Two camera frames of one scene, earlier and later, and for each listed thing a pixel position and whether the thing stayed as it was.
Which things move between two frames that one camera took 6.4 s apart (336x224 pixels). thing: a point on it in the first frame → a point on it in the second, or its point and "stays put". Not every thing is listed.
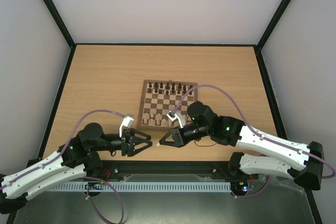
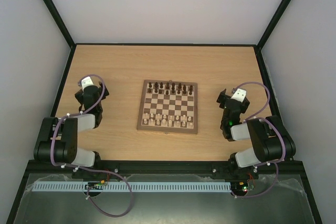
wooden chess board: [159, 98] stays put
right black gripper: [180, 135] → [221, 98]
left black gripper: [128, 147] → [81, 96]
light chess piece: [151, 122] stays put
